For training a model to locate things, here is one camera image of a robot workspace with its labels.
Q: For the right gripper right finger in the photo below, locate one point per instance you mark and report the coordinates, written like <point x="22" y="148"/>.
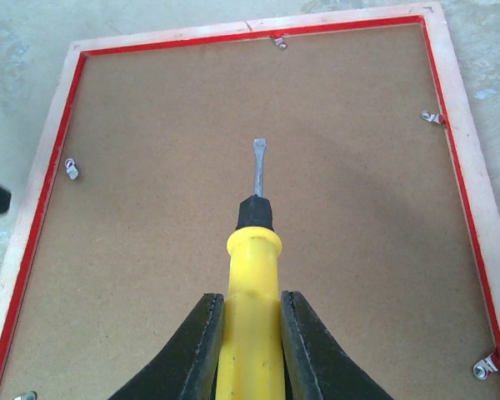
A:
<point x="316" y="365"/>

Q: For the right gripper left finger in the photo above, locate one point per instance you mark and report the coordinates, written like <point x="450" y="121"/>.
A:
<point x="186" y="367"/>

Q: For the yellow handled screwdriver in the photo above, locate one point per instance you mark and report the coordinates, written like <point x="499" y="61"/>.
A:
<point x="251" y="362"/>

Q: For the red wooden picture frame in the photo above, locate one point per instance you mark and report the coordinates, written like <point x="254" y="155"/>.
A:
<point x="250" y="29"/>

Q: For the metal retaining clip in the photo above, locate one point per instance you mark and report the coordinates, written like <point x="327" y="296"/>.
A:
<point x="430" y="117"/>
<point x="31" y="395"/>
<point x="483" y="368"/>
<point x="71" y="168"/>
<point x="279" y="42"/>

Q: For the brown frame backing board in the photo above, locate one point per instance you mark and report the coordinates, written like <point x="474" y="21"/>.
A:
<point x="250" y="104"/>

